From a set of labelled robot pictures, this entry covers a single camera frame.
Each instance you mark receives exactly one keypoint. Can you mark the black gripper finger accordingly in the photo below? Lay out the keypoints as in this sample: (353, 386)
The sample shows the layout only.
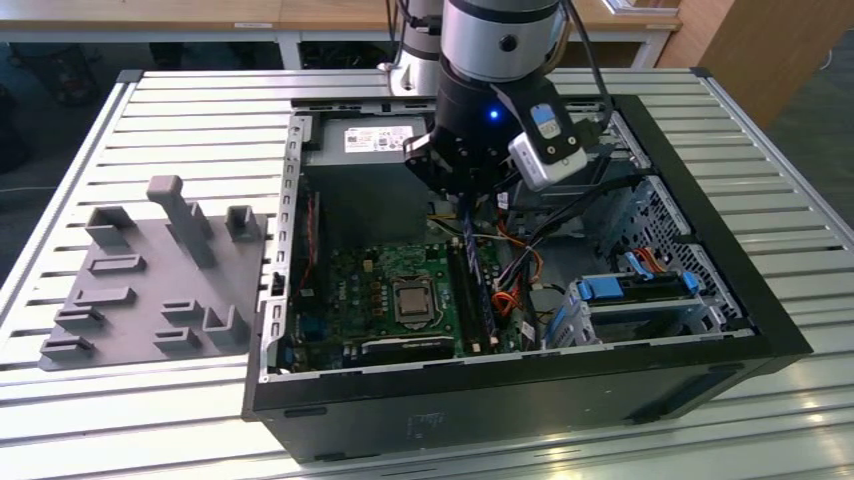
(428, 155)
(504, 170)

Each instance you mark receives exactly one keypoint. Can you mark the blue RAM stick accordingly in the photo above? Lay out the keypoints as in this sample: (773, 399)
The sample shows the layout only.
(469, 225)

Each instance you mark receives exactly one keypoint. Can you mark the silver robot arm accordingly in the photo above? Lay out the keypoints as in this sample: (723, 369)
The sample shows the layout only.
(494, 45)

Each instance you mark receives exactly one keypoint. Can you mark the black RAM slot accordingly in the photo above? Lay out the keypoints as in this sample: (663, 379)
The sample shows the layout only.
(462, 290)

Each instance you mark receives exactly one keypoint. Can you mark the grey power supply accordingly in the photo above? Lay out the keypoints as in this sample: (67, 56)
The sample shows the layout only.
(368, 200)

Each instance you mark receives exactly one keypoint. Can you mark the metal drive cage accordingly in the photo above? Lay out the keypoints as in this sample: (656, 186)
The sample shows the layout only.
(568, 212)

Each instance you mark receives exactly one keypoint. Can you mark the CPU socket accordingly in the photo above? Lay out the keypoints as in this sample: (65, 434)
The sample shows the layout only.
(414, 281)

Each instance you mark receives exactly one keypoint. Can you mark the green motherboard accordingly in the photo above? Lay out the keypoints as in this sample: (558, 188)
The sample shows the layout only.
(354, 280)

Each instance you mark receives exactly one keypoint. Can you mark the hard disk in blue carrier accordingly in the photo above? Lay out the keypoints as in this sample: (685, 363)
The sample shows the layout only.
(604, 289)

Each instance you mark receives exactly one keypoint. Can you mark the silver CPU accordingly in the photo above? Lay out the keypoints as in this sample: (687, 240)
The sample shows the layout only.
(413, 300)

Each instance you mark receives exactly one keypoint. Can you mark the black table corner cap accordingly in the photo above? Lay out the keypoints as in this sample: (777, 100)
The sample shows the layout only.
(701, 72)
(129, 76)

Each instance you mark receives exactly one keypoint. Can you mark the metal disk bay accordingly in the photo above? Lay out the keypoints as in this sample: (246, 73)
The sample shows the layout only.
(715, 312)

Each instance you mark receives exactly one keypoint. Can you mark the wooden desk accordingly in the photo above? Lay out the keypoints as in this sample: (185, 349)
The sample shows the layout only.
(201, 12)

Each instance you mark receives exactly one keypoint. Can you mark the wooden cabinet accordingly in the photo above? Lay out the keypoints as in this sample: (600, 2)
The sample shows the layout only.
(768, 50)

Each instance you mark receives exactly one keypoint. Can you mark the grey parts rack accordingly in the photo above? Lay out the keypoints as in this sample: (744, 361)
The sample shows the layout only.
(167, 280)

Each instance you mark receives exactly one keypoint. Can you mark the black metal PC case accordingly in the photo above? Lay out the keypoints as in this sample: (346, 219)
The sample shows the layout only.
(468, 410)

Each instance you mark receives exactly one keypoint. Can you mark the black bracket wrist camera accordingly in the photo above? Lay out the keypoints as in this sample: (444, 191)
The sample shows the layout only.
(549, 122)

